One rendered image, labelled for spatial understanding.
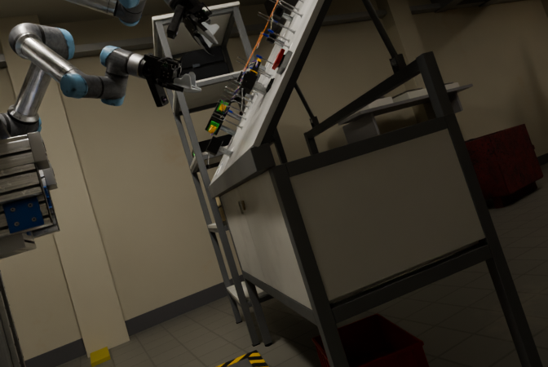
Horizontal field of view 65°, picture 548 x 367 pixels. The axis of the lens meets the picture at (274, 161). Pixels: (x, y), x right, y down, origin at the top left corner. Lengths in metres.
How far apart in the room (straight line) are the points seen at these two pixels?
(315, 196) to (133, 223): 2.77
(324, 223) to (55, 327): 2.92
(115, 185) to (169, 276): 0.88
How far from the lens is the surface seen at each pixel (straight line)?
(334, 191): 1.19
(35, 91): 1.98
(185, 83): 1.46
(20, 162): 1.44
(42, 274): 3.79
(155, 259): 3.82
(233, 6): 2.67
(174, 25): 1.53
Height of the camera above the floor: 0.73
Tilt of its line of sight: 4 degrees up
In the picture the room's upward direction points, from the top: 18 degrees counter-clockwise
